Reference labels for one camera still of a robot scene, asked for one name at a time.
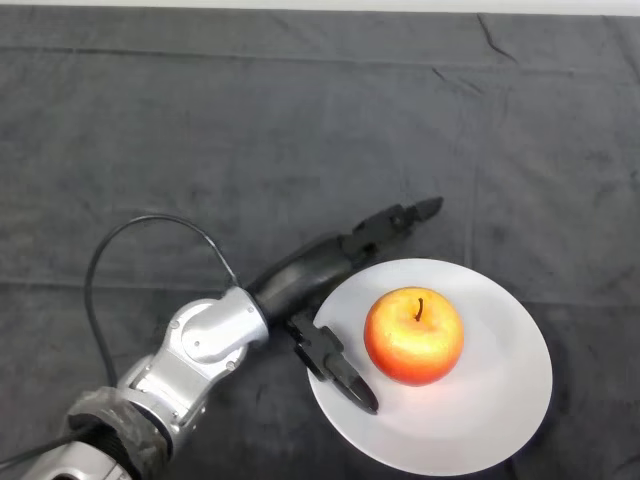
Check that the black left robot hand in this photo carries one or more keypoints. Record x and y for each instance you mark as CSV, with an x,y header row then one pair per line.
x,y
305,272

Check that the red yellow apple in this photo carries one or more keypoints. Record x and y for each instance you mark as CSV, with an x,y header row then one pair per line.
x,y
414,336

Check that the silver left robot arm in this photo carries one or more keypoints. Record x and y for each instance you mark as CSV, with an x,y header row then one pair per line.
x,y
190,360

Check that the white round plate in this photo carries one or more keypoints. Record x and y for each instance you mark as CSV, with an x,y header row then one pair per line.
x,y
460,410

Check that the black cloth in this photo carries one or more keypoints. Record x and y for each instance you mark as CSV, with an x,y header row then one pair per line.
x,y
250,125

